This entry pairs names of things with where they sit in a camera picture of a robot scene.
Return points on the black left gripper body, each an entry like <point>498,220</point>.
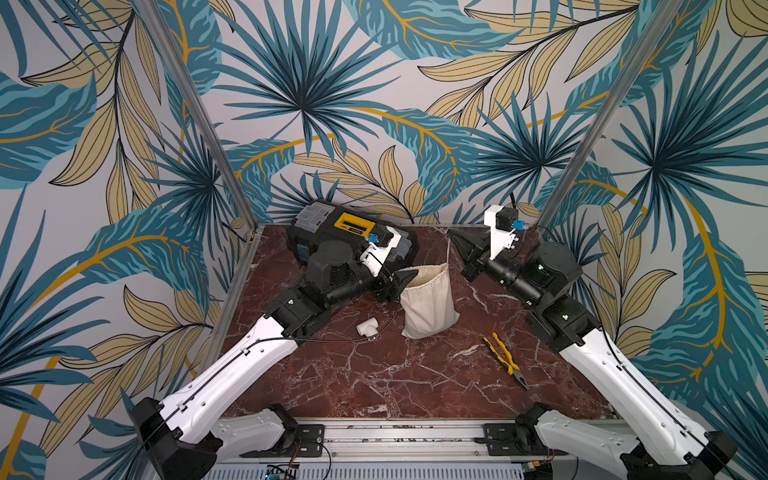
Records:
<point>384,288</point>

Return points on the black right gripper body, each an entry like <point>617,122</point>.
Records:
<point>480,258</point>

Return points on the white cloth soil bag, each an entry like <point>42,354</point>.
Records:
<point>428,303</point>

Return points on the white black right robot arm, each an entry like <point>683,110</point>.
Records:
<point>665,443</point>

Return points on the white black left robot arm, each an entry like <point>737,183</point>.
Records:
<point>185,434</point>

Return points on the white PVC tee fitting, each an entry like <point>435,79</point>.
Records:
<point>369,328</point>

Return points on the black yellow plastic toolbox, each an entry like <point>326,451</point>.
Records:
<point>321,221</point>

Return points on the yellow black pliers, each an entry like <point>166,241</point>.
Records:
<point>504,356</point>

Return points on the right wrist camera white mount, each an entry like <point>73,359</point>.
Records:
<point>505,228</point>

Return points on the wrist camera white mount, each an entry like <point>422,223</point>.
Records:
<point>505,228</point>
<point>384,246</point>

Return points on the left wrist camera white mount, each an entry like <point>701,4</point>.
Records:
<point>384,246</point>

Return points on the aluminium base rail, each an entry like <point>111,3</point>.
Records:
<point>414,450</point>

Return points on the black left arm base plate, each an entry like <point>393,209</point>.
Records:
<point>301,441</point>

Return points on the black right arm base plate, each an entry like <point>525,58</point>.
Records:
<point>513,439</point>

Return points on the right aluminium corner post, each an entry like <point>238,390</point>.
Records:
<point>648,39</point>

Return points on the aluminium corner post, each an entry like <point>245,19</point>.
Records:
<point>160,33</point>
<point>648,39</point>

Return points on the left aluminium corner post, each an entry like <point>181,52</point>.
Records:
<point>160,33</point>

